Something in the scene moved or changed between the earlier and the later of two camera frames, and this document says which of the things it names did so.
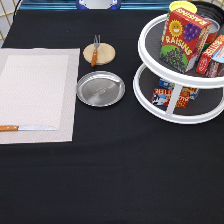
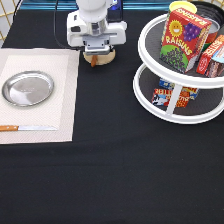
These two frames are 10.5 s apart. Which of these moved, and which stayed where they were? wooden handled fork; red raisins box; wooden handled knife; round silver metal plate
Moved: round silver metal plate
Stayed: wooden handled knife; wooden handled fork; red raisins box
